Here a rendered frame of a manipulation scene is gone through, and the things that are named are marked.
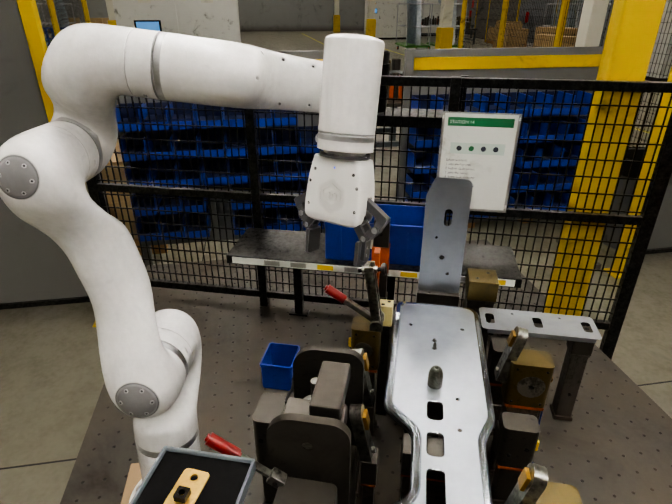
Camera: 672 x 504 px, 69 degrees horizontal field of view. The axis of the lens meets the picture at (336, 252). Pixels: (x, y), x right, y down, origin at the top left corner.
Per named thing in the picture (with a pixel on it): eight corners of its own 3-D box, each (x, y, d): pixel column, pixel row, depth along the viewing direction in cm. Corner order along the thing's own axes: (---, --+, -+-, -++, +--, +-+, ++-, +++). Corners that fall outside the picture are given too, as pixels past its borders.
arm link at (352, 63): (318, 127, 76) (317, 132, 68) (324, 36, 72) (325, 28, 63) (371, 132, 77) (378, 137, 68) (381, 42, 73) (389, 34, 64)
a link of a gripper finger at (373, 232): (356, 224, 72) (352, 266, 74) (375, 228, 71) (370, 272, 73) (367, 220, 75) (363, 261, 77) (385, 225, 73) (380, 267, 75)
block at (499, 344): (524, 441, 130) (544, 357, 117) (478, 435, 132) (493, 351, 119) (519, 421, 137) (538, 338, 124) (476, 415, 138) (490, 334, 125)
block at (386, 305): (385, 415, 138) (392, 307, 121) (373, 414, 138) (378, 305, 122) (386, 406, 141) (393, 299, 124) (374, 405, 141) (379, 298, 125)
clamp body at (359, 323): (374, 442, 130) (379, 333, 114) (338, 437, 131) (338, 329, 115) (376, 423, 136) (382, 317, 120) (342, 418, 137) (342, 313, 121)
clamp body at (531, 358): (539, 483, 119) (570, 371, 103) (489, 476, 121) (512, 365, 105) (534, 461, 125) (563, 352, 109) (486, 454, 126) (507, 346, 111)
